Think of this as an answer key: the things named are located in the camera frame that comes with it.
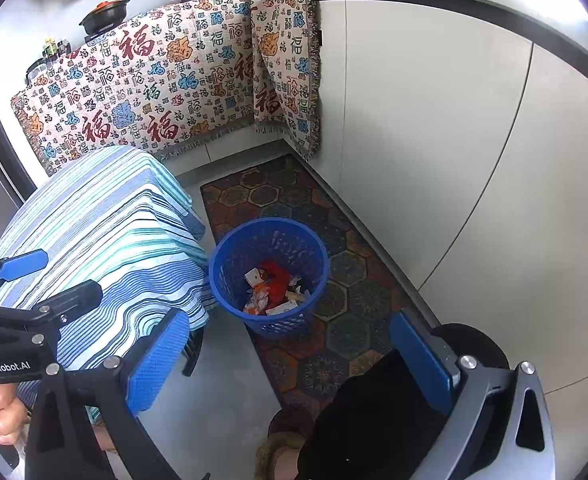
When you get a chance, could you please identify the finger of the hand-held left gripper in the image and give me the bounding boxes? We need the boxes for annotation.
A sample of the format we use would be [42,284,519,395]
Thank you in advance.
[0,249,50,292]
[0,280,104,333]

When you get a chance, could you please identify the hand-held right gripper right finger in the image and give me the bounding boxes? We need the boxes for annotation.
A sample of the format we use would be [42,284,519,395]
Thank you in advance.
[389,311,559,480]

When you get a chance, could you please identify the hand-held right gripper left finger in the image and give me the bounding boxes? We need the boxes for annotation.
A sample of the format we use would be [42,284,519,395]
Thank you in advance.
[24,307,192,480]

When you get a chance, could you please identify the white orange wrapper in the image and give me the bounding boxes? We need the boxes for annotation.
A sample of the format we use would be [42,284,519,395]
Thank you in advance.
[244,285,275,317]

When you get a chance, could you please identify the blue plastic wastebasket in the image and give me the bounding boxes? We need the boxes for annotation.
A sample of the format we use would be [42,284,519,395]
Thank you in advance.
[209,217,331,338]

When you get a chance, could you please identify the red wrapper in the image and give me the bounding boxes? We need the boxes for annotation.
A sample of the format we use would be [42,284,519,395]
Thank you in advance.
[264,260,295,311]

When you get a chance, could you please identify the black table leg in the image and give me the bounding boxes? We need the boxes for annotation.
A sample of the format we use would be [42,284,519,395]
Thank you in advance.
[181,327,205,378]

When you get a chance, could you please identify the person's black pants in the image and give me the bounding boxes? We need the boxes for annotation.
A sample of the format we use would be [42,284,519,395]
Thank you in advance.
[299,350,454,480]

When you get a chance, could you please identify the blue striped tablecloth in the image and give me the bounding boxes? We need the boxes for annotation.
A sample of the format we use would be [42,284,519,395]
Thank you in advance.
[0,146,215,421]

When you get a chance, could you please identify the hexagon patterned floor mat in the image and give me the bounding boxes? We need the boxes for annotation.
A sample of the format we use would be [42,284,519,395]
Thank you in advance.
[200,154,425,411]

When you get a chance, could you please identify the brown furry slipper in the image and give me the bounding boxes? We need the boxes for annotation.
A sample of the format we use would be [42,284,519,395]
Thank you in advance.
[254,407,319,480]

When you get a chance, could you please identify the large printed blanket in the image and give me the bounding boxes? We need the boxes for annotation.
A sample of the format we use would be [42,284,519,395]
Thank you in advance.
[10,0,255,177]

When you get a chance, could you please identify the condiment bottle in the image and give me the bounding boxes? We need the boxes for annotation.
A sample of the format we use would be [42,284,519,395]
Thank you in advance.
[43,37,72,58]

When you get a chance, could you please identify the white kitchen cabinet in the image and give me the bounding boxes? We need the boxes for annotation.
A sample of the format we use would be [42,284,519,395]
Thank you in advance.
[314,0,588,396]

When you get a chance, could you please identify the black clay pot orange lid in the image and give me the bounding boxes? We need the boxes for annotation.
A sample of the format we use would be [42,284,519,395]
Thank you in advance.
[79,0,131,36]

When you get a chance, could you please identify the small printed blanket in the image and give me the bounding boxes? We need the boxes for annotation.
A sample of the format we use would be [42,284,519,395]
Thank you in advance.
[249,0,322,161]

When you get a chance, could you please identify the dark countertop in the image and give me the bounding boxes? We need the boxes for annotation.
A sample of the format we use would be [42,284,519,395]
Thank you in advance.
[309,0,588,86]

